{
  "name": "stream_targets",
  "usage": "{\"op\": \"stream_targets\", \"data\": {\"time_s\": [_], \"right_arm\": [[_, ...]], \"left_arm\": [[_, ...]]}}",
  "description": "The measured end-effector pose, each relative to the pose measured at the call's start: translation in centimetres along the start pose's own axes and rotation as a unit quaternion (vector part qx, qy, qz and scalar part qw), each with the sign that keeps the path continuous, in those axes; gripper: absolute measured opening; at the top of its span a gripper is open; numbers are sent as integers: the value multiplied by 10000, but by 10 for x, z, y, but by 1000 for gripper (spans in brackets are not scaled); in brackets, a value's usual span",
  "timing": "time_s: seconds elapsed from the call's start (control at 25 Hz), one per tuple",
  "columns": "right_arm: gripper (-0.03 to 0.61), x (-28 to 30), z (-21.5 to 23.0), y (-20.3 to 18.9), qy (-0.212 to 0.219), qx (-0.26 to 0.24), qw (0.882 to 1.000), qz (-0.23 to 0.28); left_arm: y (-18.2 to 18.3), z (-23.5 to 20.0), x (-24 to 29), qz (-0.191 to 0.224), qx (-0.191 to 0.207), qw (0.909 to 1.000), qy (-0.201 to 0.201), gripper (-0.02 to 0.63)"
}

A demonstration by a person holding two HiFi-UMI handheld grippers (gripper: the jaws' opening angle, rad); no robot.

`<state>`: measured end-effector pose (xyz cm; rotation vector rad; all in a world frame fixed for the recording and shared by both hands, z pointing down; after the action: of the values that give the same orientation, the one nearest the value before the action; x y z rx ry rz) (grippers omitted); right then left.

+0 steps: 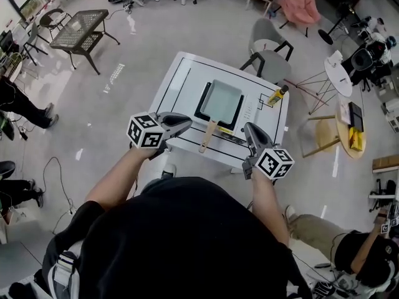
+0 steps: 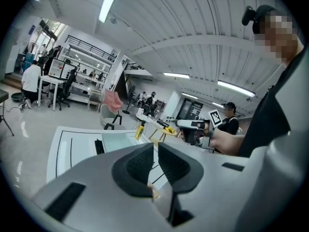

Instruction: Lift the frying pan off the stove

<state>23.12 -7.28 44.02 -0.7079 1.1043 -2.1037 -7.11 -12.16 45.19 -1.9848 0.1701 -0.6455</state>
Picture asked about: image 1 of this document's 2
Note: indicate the black white induction stove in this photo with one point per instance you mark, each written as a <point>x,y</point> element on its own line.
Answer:
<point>247,114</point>

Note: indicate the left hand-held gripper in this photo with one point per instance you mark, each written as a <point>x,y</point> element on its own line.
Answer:
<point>146,131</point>

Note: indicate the cardboard box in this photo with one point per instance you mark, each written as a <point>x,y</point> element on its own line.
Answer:
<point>386,164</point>

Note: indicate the black mesh metal table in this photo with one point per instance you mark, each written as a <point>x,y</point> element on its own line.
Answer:
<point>81,30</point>

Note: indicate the yellow oil bottle black cap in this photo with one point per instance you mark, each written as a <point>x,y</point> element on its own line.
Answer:
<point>275,96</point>

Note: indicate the yellow box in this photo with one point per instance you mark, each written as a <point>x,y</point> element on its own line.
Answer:
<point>357,139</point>

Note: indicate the black flat box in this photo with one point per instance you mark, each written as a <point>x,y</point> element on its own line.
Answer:
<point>356,114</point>

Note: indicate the white fan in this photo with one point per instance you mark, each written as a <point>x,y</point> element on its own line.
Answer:
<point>11,65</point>

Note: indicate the white side table copper legs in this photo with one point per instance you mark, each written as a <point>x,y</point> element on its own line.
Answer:
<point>338,72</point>

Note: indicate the person's left forearm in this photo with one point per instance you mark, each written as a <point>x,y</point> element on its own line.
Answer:
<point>124,176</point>

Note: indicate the pink armchair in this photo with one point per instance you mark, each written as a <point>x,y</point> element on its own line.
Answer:
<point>299,5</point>

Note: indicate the black stand round base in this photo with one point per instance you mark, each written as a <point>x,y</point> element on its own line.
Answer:
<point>325,37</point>

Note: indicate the black round stool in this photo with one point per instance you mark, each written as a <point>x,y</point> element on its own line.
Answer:
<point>51,19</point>

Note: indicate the round wooden table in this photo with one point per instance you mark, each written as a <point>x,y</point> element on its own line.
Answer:
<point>343,135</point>

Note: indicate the person's white shoe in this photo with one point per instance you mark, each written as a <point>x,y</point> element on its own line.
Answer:
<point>169,170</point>

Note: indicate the person's black shirt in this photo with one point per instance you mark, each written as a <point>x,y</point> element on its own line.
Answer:
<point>187,244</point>

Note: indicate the person's right forearm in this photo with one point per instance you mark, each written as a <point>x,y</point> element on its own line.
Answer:
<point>268,204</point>

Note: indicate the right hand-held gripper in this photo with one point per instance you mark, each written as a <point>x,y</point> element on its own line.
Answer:
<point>274,164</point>

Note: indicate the grey slim chair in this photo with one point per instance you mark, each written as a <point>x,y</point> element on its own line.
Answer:
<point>33,37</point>

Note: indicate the grey chair black legs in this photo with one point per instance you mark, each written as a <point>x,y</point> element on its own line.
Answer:
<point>271,61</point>

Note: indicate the black power strip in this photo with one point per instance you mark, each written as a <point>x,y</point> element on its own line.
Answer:
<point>23,134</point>

